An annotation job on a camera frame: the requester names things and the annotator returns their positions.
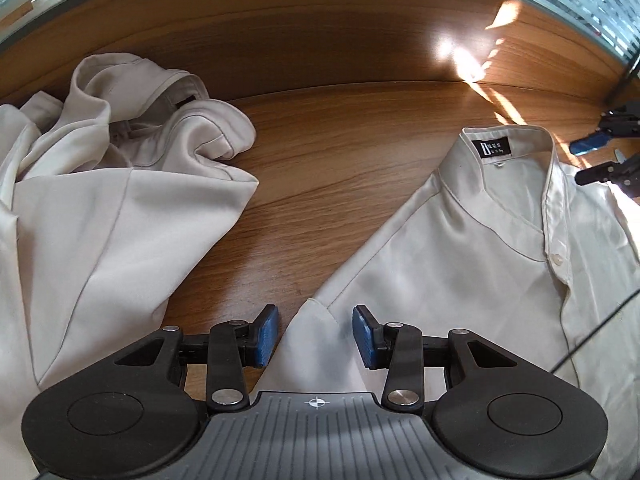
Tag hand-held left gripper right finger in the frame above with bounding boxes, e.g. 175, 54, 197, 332
352, 304, 521, 413

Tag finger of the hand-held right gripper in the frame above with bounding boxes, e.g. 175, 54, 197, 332
570, 102, 640, 157
574, 152, 640, 190

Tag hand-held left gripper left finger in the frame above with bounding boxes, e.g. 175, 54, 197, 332
115, 304, 281, 413

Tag cream collared shirt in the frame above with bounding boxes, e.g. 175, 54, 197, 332
252, 126, 640, 480

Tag black cable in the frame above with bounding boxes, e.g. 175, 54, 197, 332
550, 290, 640, 373

